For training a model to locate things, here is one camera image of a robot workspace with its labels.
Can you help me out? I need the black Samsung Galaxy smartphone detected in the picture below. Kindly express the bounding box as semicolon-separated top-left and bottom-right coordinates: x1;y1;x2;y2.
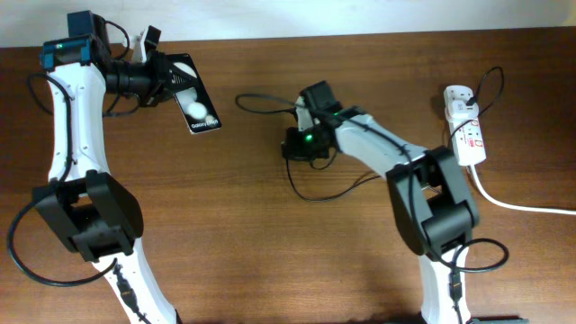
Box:
168;53;222;135

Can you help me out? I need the black USB charging cable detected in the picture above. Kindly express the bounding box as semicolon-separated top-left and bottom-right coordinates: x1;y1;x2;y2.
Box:
283;66;506;203

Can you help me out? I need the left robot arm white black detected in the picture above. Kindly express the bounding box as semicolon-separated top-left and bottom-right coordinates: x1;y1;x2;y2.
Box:
32;11;221;323

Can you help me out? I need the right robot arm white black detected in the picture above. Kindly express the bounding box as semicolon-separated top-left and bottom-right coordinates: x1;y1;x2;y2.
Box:
282;103;480;323

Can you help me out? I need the white USB charger plug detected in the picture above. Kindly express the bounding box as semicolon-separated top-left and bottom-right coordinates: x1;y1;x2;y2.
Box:
445;97;479;122

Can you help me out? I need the white power strip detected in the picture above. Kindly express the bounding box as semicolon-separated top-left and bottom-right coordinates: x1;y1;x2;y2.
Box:
443;85;486;167

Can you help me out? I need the white power strip cord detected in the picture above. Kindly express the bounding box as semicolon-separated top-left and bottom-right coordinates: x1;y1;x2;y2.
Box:
466;165;576;217

